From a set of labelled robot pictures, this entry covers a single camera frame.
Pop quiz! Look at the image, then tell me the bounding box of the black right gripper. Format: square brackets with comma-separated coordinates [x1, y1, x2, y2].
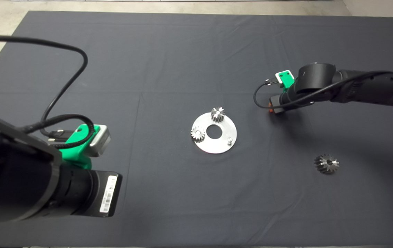
[269, 94, 292, 114]

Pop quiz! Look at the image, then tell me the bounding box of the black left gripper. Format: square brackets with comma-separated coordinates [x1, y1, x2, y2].
[88, 170, 123, 218]

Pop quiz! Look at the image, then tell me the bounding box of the large steel gear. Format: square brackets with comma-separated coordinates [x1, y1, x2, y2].
[314, 154, 340, 174]

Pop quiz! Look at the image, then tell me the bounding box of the small silver steel gear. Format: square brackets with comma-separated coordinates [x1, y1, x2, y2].
[191, 126, 206, 143]
[211, 107, 225, 122]

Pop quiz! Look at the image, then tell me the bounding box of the round metal plate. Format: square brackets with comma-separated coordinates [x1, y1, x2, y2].
[192, 112, 238, 154]

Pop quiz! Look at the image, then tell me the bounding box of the dark grey table cloth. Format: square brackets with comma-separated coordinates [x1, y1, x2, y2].
[0, 10, 393, 247]

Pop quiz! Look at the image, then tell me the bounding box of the green right wrist camera mount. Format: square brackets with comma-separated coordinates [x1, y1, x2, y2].
[276, 70, 296, 91]

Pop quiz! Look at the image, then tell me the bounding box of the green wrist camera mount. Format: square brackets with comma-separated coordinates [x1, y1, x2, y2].
[276, 70, 296, 91]
[57, 124, 100, 170]

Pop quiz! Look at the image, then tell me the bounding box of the green left wrist camera mount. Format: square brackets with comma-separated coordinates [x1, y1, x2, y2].
[57, 124, 100, 170]

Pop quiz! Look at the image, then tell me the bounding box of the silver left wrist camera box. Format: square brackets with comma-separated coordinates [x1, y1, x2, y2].
[89, 125, 111, 157]

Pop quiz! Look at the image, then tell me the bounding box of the braided black left camera cable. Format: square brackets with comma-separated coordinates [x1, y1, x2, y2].
[21, 114, 95, 149]

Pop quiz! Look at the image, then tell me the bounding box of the smooth black left camera cable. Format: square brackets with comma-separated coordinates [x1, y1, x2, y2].
[0, 34, 89, 137]

